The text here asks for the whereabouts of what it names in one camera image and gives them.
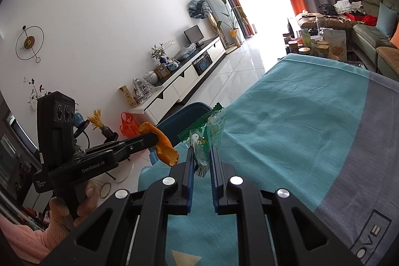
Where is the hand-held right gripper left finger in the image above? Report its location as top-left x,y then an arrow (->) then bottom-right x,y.
40,146 -> 197,266

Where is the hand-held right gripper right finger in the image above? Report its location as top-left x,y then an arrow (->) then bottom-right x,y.
209,145 -> 365,266

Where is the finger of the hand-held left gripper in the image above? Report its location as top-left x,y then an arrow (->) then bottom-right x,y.
73,141 -> 126,158
115,132 -> 160,161

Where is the orange fruit peel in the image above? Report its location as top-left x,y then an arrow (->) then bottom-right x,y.
138,122 -> 180,167

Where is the green snack wrapper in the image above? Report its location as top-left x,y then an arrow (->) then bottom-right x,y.
177,102 -> 225,177

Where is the person's left hand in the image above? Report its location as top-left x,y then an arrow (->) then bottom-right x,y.
49,179 -> 105,234

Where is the black tiered plant stand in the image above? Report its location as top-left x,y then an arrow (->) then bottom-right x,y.
73,123 -> 120,161

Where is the orange plastic bag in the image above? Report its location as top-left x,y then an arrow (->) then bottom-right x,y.
120,112 -> 141,137

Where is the dark vase with yellow wheat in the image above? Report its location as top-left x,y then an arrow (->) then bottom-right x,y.
87,109 -> 117,140

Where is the yellow printed box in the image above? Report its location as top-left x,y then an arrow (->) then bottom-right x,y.
118,85 -> 139,107

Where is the dark shelf unit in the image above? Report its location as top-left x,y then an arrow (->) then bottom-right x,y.
0,94 -> 47,223

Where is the clear glass ornament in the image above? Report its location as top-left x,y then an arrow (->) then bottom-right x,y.
132,78 -> 156,104

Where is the teal chair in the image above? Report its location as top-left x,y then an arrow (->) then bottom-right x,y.
150,102 -> 215,165

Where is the white lidded jar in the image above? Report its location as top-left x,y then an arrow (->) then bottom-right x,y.
143,70 -> 159,86

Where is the white black TV cabinet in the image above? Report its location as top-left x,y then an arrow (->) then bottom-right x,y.
128,36 -> 227,118

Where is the plant in blue vase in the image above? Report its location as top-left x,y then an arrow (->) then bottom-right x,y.
151,43 -> 167,65

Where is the black built-in appliance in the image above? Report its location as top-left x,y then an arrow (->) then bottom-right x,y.
193,55 -> 214,76

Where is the clear plastic bag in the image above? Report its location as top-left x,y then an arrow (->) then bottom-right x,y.
175,43 -> 198,60

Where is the black monitor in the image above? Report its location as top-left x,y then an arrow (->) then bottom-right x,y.
183,25 -> 204,47

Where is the rattan floor stand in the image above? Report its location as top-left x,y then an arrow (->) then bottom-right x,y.
207,13 -> 242,55

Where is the cloth covered fan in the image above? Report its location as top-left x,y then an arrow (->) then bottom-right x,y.
188,0 -> 212,20

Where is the tall plant in yellow pot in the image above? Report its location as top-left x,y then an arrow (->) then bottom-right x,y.
215,0 -> 248,45

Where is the kraft paper snack bag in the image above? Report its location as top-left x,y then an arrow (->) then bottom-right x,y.
321,28 -> 347,61

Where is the dark glass coffee table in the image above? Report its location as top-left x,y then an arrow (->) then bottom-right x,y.
282,35 -> 367,69

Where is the brown leather ottoman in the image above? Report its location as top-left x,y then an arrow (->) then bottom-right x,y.
295,12 -> 359,31

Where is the black bag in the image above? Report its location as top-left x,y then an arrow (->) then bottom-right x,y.
318,3 -> 339,15

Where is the green sofa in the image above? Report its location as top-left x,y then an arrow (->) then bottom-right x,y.
352,0 -> 399,81

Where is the pile of white clothes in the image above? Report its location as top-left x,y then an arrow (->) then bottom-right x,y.
333,0 -> 365,15

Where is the red cloth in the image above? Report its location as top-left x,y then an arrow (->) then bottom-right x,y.
344,13 -> 379,26

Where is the blue cushion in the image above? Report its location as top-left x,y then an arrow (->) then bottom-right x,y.
376,2 -> 399,39

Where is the black gold wall clock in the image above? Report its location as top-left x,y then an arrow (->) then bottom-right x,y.
15,24 -> 45,64

